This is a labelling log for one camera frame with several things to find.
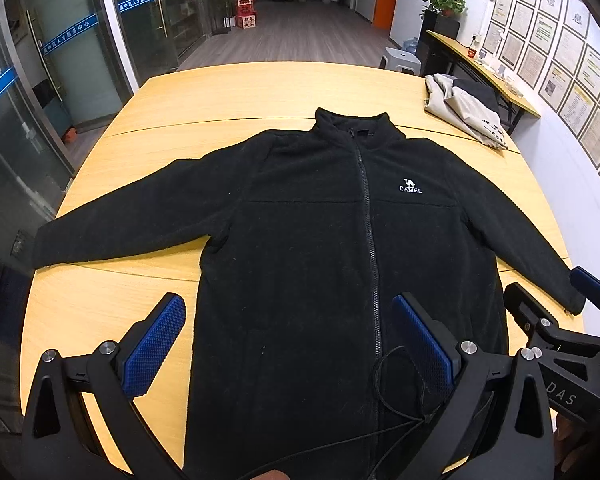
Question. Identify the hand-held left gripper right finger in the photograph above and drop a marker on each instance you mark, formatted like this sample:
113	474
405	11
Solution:
425	347

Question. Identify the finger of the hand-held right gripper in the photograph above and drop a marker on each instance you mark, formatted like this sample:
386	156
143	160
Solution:
591	285
527	305

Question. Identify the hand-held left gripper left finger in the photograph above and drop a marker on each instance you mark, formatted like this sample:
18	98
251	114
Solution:
155	345

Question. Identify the black fleece jacket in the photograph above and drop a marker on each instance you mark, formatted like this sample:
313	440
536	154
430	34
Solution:
290	260

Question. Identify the grey folded jacket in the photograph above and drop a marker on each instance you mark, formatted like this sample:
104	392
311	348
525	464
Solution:
462	112

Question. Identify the small orange object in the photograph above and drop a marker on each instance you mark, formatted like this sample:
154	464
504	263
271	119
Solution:
70	135

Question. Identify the long wooden side table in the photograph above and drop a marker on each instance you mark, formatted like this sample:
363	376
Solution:
447	40

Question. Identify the white plastic stool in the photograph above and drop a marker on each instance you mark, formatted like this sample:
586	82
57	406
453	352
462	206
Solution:
400	59

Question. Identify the glass partition with blue stripe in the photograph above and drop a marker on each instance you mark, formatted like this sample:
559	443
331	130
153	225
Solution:
70	60

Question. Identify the green potted plant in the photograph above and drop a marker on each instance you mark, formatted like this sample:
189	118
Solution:
442	1

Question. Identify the wall of framed notices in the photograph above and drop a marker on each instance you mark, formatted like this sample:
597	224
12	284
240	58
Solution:
570	60

